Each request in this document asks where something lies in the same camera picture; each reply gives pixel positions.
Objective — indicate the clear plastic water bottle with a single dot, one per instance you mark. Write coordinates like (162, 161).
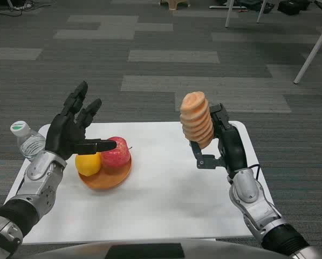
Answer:
(28, 141)

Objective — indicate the yellow lemon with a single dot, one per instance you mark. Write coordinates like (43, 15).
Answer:
(87, 164)

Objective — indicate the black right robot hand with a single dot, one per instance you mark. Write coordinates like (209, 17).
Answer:
(232, 145)

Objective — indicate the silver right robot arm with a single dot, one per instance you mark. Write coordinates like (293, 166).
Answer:
(260, 205)

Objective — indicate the ridged orange bread loaf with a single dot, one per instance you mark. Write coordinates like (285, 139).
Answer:
(197, 120)

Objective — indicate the silver robot chest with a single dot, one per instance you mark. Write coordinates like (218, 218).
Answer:
(155, 249)

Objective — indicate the beige plastic stool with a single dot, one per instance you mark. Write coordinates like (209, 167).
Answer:
(175, 3)

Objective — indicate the orange round plate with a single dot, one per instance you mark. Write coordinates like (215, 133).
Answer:
(106, 179)

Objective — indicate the red apple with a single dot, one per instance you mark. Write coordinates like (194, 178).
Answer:
(117, 156)

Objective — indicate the white power strip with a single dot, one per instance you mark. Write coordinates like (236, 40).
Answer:
(21, 6)

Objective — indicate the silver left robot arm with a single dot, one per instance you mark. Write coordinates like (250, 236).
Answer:
(28, 194)

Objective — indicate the white slanted desk leg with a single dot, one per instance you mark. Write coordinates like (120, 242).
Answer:
(314, 52)

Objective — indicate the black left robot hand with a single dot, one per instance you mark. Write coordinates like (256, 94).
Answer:
(63, 132)

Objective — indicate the black equipment case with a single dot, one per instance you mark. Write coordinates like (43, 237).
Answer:
(293, 6)

